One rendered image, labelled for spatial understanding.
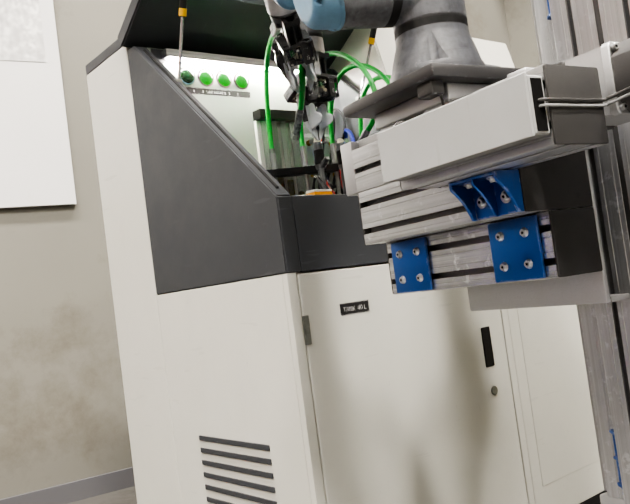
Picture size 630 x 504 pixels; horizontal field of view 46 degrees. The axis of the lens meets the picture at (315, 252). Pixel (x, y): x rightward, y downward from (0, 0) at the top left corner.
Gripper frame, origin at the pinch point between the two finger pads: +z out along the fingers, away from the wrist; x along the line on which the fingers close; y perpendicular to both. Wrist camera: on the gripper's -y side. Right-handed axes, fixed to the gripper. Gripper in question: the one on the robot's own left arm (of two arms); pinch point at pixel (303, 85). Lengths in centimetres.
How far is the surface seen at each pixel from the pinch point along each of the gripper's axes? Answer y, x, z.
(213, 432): 44, -49, 55
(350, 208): 31.2, -1.4, 15.0
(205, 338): 30, -43, 38
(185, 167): 2.3, -33.1, 9.0
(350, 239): 36.2, -3.8, 19.1
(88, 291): -102, -100, 118
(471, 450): 63, 8, 72
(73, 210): -126, -94, 92
